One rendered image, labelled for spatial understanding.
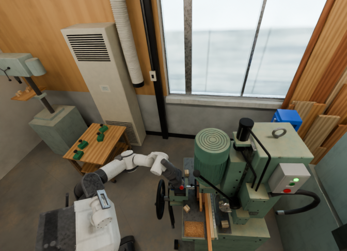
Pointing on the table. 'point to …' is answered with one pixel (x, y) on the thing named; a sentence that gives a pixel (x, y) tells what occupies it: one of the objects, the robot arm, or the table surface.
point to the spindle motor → (211, 155)
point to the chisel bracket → (207, 189)
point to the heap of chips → (194, 229)
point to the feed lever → (234, 203)
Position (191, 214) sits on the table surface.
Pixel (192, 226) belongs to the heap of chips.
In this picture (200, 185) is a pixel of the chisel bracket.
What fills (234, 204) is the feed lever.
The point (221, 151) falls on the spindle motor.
